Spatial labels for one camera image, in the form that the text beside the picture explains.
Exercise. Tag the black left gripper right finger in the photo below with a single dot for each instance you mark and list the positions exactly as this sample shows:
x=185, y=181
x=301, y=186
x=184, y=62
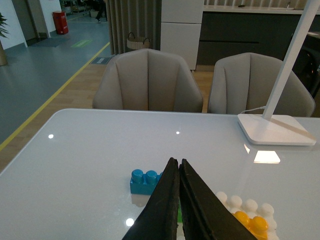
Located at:
x=204, y=216

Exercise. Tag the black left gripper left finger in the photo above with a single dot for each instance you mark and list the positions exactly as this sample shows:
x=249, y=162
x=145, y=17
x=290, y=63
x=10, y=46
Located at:
x=159, y=218

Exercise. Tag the white studded base plate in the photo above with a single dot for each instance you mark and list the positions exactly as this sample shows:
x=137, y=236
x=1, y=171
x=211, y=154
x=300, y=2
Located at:
x=234, y=204

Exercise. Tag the yellow two-stud toy block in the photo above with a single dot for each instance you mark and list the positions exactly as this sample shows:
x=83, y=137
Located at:
x=257, y=225

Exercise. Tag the green two-stud toy block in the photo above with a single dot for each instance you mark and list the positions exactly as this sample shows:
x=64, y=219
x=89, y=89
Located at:
x=179, y=214

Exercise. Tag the blue three-stud toy block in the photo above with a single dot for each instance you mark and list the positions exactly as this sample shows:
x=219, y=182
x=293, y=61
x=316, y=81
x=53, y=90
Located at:
x=144, y=183

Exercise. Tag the right beige upholstered chair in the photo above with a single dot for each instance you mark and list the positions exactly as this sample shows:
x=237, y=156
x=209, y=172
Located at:
x=244, y=82

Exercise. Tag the beige upholstered chair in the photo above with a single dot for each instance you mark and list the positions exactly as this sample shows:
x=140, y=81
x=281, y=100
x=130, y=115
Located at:
x=148, y=80
x=244, y=82

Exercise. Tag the left beige upholstered chair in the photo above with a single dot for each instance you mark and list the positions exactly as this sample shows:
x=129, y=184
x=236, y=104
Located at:
x=148, y=80

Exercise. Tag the black washing machine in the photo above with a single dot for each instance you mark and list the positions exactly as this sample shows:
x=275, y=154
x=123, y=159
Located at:
x=305, y=69

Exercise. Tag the dark kitchen counter unit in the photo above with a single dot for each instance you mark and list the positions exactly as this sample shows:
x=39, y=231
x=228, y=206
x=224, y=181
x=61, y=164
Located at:
x=225, y=34

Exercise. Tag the white drawer cabinet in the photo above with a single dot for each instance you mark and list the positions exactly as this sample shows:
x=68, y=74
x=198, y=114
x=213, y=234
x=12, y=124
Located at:
x=181, y=22

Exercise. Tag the red bin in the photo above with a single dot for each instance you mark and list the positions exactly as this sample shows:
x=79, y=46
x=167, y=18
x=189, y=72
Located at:
x=60, y=22

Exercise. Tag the woven basket with handles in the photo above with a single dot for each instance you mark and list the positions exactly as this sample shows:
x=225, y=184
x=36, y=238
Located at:
x=137, y=42

